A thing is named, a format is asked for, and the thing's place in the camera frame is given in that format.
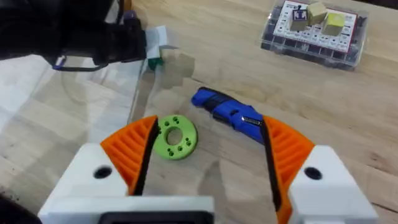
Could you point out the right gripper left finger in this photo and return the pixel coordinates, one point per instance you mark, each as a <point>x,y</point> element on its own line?
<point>124,155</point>

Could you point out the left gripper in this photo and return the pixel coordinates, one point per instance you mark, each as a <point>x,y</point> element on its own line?
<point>77,28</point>

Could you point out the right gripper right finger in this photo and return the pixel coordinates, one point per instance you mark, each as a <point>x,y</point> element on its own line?
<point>311,193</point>

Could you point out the blue electric screwdriver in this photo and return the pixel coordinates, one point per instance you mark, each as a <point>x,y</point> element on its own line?
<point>230,111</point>

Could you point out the green disc with holes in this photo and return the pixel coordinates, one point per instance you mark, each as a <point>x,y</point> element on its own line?
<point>186,127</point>

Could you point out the clear box of screws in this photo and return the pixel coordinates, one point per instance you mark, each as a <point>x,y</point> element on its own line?
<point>311,42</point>

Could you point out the yellow-faced wooden cube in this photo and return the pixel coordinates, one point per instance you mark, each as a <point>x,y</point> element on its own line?
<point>333,24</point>

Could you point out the wooden cube with dark print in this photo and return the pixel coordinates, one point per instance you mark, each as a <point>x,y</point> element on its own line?
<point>298,20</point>

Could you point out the plain wooden cube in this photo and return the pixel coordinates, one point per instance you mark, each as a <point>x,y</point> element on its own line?
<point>317,13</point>

